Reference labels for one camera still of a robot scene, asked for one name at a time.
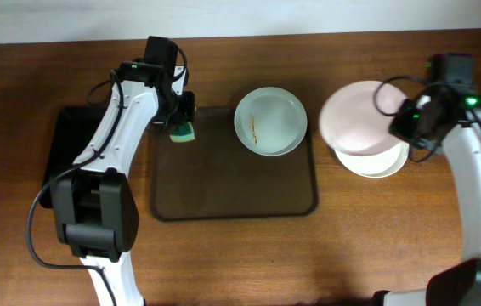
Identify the white plate front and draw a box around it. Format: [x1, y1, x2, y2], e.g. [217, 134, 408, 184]
[318, 81, 406, 156]

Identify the black rectangular tray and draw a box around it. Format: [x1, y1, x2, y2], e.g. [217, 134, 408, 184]
[42, 106, 105, 184]

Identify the green yellow sponge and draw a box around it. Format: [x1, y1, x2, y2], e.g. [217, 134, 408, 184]
[169, 122, 195, 143]

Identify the pale green stained plate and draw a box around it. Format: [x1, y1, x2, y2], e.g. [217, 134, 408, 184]
[234, 87, 308, 156]

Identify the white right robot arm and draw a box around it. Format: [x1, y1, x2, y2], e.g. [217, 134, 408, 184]
[372, 82, 481, 305]

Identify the white plate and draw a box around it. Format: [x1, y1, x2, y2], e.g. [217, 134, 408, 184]
[335, 143, 410, 179]
[318, 81, 406, 156]

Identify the brown serving tray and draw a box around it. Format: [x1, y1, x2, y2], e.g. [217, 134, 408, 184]
[150, 107, 319, 222]

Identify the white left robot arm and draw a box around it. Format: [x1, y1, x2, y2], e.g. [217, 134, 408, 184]
[48, 61, 195, 305]

